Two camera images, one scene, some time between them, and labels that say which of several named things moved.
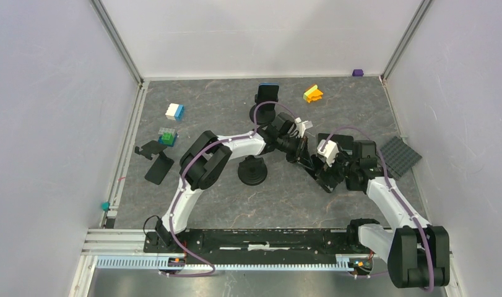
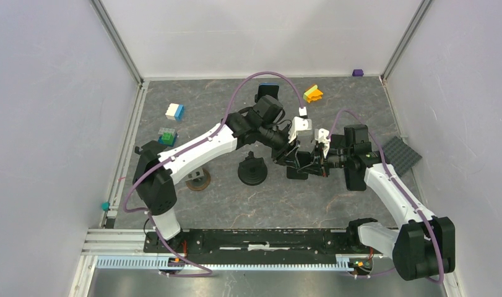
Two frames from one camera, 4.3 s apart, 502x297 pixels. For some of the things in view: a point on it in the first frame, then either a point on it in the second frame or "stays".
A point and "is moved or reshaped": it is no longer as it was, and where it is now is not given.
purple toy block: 358,73 stays
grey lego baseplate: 398,156 stays
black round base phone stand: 265,114 is moved or reshaped
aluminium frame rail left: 109,218 stays
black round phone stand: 252,171 stays
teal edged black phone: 327,181 -> 303,159
